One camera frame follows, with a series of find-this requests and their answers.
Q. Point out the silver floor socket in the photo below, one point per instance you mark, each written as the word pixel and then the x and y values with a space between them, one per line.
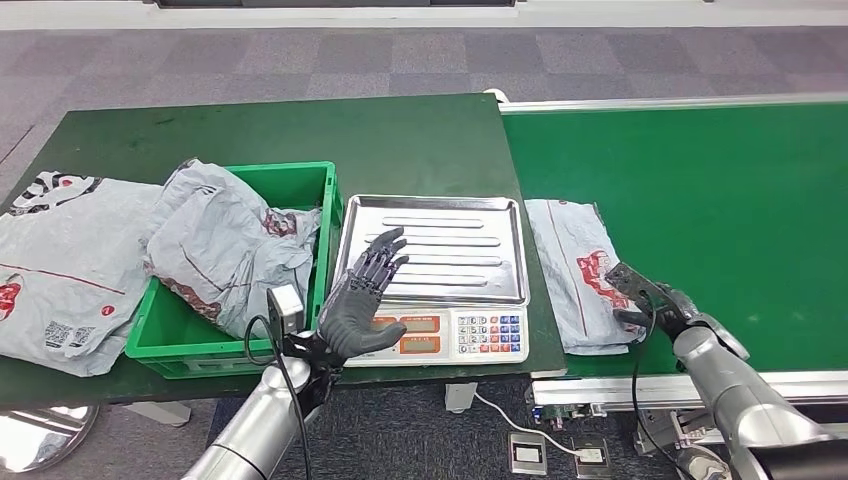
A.
pixel 528 454
pixel 591 457

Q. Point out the grey parcel bag red print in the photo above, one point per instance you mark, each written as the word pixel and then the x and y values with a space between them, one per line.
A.
pixel 225 265

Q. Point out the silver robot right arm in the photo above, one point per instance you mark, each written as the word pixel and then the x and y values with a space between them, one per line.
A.
pixel 735 391

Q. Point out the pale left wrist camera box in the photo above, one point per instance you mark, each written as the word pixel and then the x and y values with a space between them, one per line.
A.
pixel 288 308

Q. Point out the white electronic scale steel tray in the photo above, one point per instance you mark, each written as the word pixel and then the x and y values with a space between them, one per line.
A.
pixel 450 252

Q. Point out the grey shoe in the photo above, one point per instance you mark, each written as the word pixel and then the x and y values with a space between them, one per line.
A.
pixel 702 465

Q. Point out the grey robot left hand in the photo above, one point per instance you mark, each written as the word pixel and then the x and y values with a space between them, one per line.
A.
pixel 351 324

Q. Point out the round chrome base plate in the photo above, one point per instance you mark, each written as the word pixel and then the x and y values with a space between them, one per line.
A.
pixel 40 440

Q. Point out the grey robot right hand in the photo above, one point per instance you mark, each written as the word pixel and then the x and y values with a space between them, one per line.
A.
pixel 676 314

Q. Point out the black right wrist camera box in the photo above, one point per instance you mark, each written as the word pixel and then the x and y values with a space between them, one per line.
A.
pixel 629 281

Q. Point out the grey table leg bracket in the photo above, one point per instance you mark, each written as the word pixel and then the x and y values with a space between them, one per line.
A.
pixel 460 396

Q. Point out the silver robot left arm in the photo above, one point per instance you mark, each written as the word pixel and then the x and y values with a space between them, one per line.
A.
pixel 258 424

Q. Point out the green plastic crate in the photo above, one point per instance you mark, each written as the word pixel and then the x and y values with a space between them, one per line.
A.
pixel 166 338

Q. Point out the green conveyor belt aluminium frame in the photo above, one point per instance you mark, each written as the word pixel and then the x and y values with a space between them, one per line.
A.
pixel 696 166

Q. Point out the grey table foot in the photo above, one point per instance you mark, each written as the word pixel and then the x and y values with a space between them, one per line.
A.
pixel 159 412

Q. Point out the large grey mailer bag QR codes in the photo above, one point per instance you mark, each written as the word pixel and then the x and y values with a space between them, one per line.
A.
pixel 66 265

